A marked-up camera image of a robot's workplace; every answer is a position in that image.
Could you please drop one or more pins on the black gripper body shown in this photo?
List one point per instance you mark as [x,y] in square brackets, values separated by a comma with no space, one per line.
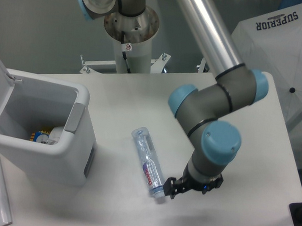
[194,184]

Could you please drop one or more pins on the clear plastic water bottle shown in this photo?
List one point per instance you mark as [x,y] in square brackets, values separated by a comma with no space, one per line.
[150,164]

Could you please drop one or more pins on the clear plastic bag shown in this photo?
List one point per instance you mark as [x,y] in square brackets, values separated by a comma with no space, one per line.
[55,135]

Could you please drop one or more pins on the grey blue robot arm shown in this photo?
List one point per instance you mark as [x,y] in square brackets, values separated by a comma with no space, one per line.
[199,112]

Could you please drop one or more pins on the white open trash can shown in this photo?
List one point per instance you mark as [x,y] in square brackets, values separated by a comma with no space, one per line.
[30,102]

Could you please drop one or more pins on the black device at edge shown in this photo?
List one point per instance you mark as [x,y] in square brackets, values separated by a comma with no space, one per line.
[296,213]

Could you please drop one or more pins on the blue yellow snack packet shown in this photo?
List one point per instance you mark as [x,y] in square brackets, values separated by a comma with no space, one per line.
[41,136]

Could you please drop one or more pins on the white umbrella with lettering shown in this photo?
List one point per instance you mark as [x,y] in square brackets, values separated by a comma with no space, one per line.
[273,43]

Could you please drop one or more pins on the white metal mounting bracket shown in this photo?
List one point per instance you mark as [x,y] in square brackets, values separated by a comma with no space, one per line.
[156,66]

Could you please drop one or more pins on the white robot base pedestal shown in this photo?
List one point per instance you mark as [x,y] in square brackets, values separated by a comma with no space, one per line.
[132,37]

